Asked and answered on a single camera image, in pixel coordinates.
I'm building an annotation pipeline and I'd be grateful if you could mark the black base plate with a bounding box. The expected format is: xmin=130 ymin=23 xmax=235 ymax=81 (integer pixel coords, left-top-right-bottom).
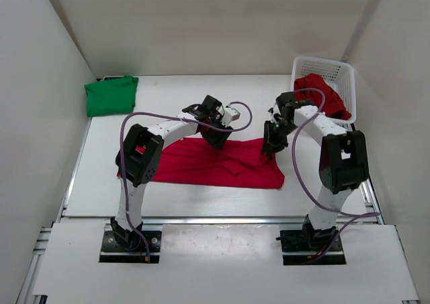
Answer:
xmin=99 ymin=230 xmax=162 ymax=264
xmin=275 ymin=230 xmax=347 ymax=266

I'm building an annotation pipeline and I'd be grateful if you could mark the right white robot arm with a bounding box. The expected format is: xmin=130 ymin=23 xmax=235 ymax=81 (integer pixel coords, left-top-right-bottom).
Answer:
xmin=261 ymin=92 xmax=369 ymax=250

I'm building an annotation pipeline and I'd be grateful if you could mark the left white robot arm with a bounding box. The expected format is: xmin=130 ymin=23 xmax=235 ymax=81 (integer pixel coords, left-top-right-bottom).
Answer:
xmin=111 ymin=96 xmax=240 ymax=251

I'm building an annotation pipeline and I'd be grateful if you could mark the dark red t shirt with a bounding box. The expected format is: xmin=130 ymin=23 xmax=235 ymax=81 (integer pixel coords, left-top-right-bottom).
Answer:
xmin=294 ymin=73 xmax=351 ymax=120

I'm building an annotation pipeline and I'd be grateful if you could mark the green t shirt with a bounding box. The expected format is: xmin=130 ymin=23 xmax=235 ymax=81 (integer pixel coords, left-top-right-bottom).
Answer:
xmin=84 ymin=76 xmax=139 ymax=117

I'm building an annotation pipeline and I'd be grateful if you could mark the aluminium frame rail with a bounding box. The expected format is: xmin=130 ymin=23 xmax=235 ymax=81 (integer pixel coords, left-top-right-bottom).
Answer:
xmin=58 ymin=216 xmax=383 ymax=225

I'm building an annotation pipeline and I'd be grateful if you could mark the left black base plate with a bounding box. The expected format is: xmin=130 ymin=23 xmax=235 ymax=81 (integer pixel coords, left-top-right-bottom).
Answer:
xmin=99 ymin=230 xmax=162 ymax=264

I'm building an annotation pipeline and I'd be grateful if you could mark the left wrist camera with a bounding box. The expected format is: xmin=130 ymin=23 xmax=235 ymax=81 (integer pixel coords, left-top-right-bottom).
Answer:
xmin=222 ymin=106 xmax=241 ymax=126

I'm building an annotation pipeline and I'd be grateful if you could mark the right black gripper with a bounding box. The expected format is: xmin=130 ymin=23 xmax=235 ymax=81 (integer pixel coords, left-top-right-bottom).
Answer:
xmin=259 ymin=120 xmax=298 ymax=157

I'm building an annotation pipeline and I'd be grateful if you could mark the white plastic basket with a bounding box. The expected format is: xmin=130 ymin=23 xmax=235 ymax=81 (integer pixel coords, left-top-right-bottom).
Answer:
xmin=290 ymin=56 xmax=357 ymax=125

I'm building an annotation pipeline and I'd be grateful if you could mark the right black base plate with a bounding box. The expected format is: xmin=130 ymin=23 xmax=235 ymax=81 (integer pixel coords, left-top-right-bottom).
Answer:
xmin=275 ymin=230 xmax=347 ymax=266

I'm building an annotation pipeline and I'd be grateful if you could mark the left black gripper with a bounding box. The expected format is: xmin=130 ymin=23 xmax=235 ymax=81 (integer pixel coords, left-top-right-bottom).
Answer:
xmin=200 ymin=114 xmax=233 ymax=150

